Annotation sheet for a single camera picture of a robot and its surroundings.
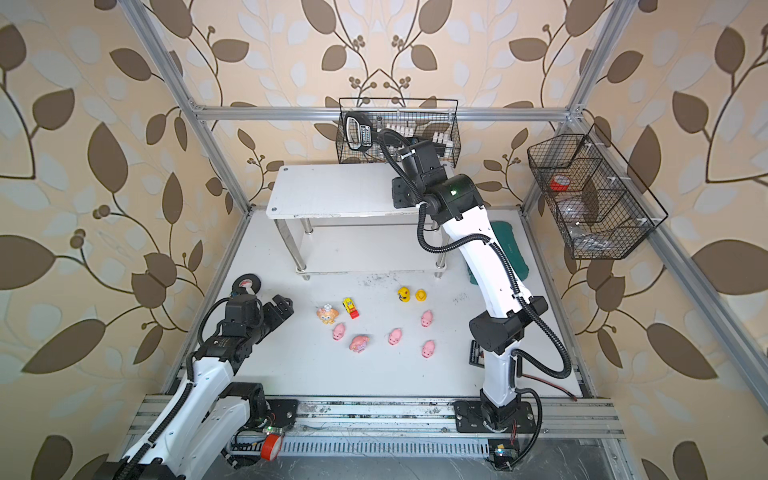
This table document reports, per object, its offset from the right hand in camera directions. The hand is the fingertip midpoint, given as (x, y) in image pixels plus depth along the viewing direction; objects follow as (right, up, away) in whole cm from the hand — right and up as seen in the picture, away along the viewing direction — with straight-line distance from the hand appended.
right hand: (405, 188), depth 73 cm
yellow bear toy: (0, -30, +20) cm, 36 cm away
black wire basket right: (+49, -5, 0) cm, 49 cm away
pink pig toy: (-19, -40, +14) cm, 47 cm away
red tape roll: (+43, +2, +9) cm, 44 cm away
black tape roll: (-49, -28, +26) cm, 62 cm away
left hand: (-36, -32, +11) cm, 50 cm away
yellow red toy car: (-16, -34, +19) cm, 42 cm away
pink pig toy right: (+7, -37, +17) cm, 41 cm away
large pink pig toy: (-12, -42, +9) cm, 44 cm away
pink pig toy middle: (-2, -41, +13) cm, 43 cm away
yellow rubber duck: (+6, -31, +21) cm, 37 cm away
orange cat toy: (-22, -35, +14) cm, 44 cm away
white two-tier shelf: (-18, +1, +6) cm, 19 cm away
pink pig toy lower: (+7, -44, +11) cm, 46 cm away
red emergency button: (-31, -59, -6) cm, 67 cm away
